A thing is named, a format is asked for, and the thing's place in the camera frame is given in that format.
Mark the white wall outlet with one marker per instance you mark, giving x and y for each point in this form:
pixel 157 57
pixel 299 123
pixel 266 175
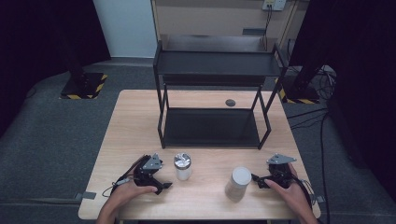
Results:
pixel 274 4

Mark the person's left hand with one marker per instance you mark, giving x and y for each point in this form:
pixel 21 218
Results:
pixel 127 193

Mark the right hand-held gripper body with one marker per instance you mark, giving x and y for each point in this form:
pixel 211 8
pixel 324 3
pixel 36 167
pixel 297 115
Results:
pixel 280 172

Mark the person's right hand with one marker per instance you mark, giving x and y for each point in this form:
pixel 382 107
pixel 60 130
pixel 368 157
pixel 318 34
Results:
pixel 291 194

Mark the white cylindrical can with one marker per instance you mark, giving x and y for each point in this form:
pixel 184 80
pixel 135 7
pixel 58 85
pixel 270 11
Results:
pixel 238 183

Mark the grey tape strip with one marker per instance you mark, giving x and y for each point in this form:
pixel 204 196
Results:
pixel 85 195

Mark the black metal shelf rack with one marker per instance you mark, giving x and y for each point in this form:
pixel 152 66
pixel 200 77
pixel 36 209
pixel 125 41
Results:
pixel 214 127

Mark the grey wall plate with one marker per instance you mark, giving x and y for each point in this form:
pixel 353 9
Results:
pixel 253 31

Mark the white jar with silver lid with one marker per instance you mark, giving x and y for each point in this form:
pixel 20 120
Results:
pixel 182 166

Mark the black stand with striped base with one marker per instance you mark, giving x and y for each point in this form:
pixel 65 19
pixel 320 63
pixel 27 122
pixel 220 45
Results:
pixel 300 91
pixel 82 85

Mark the grey table grommet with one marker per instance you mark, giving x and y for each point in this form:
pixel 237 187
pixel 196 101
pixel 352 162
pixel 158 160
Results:
pixel 230 103

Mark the dark curtain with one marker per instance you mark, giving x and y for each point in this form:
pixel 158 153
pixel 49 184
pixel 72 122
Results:
pixel 361 77
pixel 37 46

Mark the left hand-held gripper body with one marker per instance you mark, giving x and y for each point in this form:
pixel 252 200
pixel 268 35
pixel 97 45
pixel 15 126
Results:
pixel 146 175

